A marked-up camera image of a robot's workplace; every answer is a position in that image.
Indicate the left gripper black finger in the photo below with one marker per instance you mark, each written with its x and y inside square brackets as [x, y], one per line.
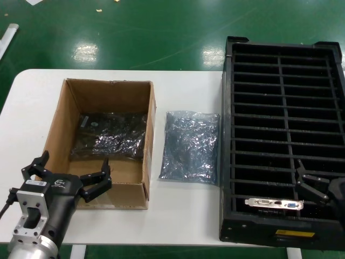
[35, 170]
[98, 183]

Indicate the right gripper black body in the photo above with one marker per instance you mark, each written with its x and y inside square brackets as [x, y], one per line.
[338, 194]

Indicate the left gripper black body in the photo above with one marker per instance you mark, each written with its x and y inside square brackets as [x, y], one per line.
[63, 199]

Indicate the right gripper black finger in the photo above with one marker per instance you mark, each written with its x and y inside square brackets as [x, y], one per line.
[303, 176]
[312, 194]

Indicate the black graphics card silver bracket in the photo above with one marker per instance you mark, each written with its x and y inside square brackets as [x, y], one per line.
[272, 203]

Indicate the translucent grey antistatic bag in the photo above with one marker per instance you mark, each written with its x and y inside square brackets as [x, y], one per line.
[188, 148]

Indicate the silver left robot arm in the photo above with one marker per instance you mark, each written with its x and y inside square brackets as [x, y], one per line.
[32, 249]

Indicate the bagged black graphics card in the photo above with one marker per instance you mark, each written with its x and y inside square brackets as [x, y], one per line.
[113, 137]

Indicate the black slotted plastic container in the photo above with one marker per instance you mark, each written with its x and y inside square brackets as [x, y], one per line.
[256, 135]

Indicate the brown cardboard box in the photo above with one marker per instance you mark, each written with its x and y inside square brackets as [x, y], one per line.
[67, 108]

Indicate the white flat table leg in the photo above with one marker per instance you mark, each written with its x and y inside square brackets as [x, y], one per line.
[78, 252]
[294, 254]

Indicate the white paper sheet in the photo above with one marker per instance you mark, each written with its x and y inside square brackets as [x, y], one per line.
[33, 1]

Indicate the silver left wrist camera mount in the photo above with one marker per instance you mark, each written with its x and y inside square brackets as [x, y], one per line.
[29, 210]

